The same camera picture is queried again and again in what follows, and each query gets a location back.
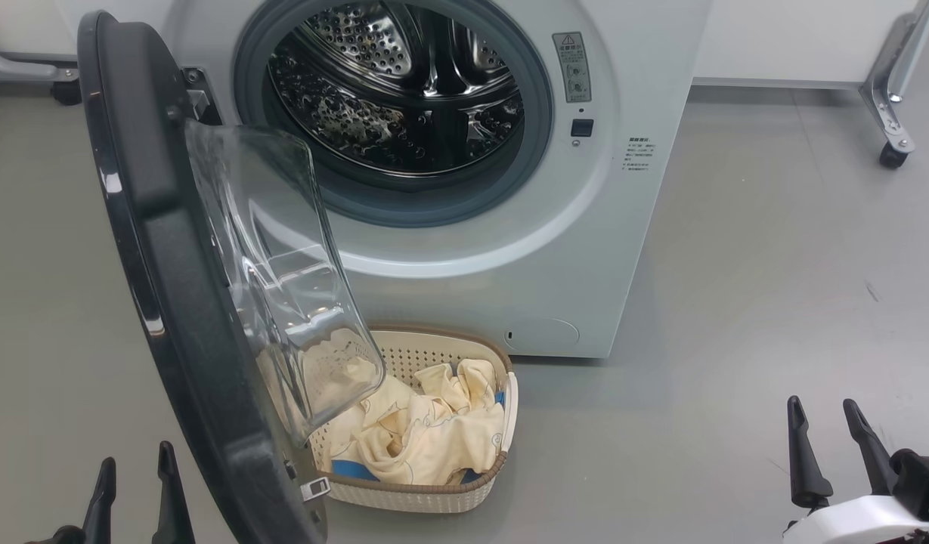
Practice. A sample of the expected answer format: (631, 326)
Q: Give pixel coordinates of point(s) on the stainless steel washing machine drum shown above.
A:
(373, 60)

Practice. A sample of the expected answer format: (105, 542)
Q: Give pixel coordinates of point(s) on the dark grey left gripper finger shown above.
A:
(101, 506)
(171, 506)

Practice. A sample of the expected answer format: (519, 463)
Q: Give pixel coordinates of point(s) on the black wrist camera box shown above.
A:
(921, 480)

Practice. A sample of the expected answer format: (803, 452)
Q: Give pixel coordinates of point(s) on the white partition panel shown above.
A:
(781, 38)
(18, 23)

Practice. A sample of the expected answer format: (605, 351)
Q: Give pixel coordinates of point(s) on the dark round washer door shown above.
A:
(177, 302)

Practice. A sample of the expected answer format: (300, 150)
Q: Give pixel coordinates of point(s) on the metal frame leg with caster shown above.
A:
(26, 69)
(891, 83)

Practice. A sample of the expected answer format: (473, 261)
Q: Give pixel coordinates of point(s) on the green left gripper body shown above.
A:
(60, 536)

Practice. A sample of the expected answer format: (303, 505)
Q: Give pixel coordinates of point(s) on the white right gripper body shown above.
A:
(857, 525)

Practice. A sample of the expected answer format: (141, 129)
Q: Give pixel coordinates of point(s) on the white front-load washing machine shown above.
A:
(585, 249)

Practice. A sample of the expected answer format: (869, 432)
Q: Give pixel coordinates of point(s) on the cream perforated laundry basket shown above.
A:
(404, 499)

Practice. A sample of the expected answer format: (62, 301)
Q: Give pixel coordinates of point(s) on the cream garment with blue collar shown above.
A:
(434, 446)

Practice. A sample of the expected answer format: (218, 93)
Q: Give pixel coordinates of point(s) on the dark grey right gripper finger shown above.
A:
(874, 461)
(806, 468)

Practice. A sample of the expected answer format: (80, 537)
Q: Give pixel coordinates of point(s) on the grey warning sticker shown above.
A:
(571, 68)

